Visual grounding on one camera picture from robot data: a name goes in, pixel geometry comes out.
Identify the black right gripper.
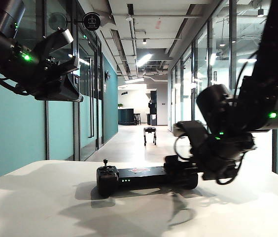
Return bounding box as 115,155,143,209
164,143,243,181

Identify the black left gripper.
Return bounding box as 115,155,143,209
29,57,84,102

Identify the black remote control with sticker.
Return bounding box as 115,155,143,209
96,158,199,198

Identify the black quadruped robot dog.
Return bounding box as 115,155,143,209
143,127,157,147

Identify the dark bar counter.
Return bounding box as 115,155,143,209
118,108,135,126

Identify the round black hanging sign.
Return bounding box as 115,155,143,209
82,12,102,31

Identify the long linear ceiling light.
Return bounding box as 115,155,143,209
136,53,152,68

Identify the black right camera cable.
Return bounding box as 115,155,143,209
174,134,193,161

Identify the long black door handle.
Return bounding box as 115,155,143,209
87,57,95,139

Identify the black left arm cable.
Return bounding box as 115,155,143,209
0,71,35,96

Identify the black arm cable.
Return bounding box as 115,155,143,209
234,50,262,99
0,71,35,96

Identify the black right gripper cable loop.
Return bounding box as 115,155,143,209
215,154,244,186

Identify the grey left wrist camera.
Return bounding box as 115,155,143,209
42,27,74,54

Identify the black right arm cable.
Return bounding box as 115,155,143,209
234,50,262,99

